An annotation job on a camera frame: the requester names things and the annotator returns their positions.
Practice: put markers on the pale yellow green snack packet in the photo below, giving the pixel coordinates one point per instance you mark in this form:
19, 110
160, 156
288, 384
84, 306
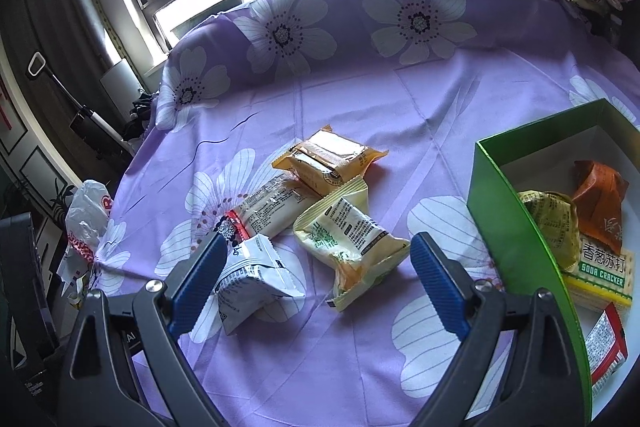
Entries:
339, 232

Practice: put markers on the orange snack packet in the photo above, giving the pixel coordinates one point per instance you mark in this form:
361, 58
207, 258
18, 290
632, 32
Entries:
599, 198

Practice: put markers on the green cardboard box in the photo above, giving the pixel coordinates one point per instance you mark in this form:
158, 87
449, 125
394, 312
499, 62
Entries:
541, 156

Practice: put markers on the white red plastic bag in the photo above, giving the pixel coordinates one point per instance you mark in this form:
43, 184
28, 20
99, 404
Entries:
85, 224

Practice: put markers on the white grey snack packet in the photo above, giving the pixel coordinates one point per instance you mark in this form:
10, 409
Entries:
254, 276

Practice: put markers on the purple floral tablecloth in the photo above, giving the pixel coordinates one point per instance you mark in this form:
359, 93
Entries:
420, 80

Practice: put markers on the cream red-ended snack packet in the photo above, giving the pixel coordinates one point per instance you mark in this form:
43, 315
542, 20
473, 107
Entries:
269, 211

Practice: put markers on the red white small packet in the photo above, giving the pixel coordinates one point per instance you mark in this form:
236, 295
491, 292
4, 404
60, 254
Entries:
606, 348

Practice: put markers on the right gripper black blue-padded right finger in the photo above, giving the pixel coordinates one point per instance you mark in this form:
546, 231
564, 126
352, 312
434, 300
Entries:
515, 365

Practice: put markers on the soda cracker packet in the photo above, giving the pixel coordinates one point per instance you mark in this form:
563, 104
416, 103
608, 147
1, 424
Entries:
601, 277

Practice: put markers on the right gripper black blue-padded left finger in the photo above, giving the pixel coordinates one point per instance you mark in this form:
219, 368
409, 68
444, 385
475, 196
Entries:
98, 385

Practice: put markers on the stick vacuum cleaner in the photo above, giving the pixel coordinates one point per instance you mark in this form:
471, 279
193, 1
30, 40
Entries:
91, 128

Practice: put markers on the olive yellow crumpled packet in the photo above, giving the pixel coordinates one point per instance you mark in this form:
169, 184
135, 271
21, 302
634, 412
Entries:
555, 215

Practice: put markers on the orange-yellow snack packet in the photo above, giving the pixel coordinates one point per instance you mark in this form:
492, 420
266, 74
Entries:
327, 160

